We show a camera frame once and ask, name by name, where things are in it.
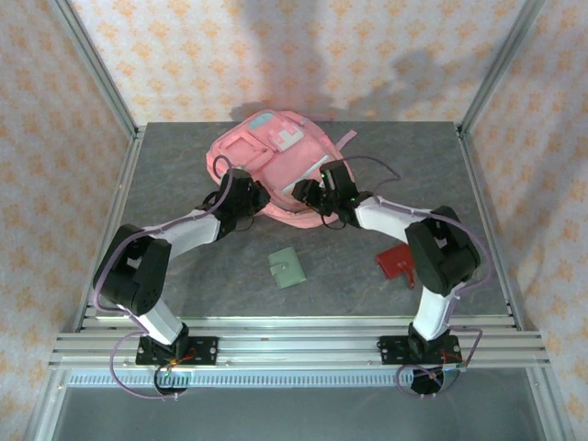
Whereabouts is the pink student backpack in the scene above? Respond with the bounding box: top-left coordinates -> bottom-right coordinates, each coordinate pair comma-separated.
204,108 -> 358,230

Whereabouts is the green wallet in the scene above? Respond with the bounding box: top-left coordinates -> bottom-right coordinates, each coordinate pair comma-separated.
268,246 -> 308,289

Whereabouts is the red wallet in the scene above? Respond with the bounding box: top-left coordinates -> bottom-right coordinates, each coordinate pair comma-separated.
375,244 -> 419,290

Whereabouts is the grey lower shelf panel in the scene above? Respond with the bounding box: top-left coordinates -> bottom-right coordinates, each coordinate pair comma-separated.
50,387 -> 546,441

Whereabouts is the aluminium side rail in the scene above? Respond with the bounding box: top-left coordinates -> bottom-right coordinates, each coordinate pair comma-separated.
457,128 -> 526,331
71,128 -> 148,333

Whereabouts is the aluminium table edge rail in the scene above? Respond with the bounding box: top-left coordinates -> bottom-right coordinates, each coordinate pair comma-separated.
73,314 -> 525,333

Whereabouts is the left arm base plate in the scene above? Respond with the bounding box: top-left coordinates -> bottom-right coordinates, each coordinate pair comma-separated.
135,336 -> 220,367

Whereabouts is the wide aluminium mounting rail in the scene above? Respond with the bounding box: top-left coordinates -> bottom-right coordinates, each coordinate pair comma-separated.
48,331 -> 551,370

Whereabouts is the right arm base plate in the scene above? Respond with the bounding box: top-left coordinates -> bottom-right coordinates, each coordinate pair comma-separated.
376,334 -> 462,367

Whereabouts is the grey slotted cable duct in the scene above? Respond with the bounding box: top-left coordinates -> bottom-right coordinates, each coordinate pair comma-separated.
66,369 -> 466,390

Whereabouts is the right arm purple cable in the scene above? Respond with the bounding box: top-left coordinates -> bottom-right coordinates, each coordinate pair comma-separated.
342,155 -> 495,399

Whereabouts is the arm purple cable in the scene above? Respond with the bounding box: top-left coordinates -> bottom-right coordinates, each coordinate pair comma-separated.
93,154 -> 244,401
342,155 -> 495,399

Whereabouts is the aluminium corner frame post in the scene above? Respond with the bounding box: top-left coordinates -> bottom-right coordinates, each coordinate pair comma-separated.
457,0 -> 550,139
48,0 -> 141,139

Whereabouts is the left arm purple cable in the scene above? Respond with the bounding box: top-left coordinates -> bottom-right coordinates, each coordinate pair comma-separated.
93,154 -> 244,401

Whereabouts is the aluminium frame leg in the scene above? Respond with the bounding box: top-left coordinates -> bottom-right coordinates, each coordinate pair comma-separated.
526,367 -> 576,441
22,368 -> 71,441

